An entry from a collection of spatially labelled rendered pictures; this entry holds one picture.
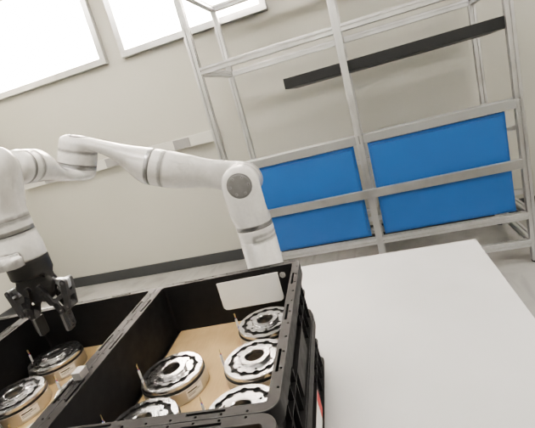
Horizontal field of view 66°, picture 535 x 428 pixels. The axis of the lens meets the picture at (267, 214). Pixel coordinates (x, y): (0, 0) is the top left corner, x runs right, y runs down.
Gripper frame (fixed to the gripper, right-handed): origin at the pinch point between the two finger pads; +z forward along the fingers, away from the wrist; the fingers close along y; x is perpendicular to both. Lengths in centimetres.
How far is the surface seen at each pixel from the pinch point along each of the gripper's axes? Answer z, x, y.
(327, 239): 58, -183, -38
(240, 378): 7.1, 14.9, -39.6
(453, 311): 24, -21, -76
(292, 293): 0.3, 4.6, -48.1
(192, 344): 10.1, -1.8, -25.1
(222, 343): 10.1, -0.4, -31.7
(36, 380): 6.7, 7.5, 1.4
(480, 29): -37, -178, -140
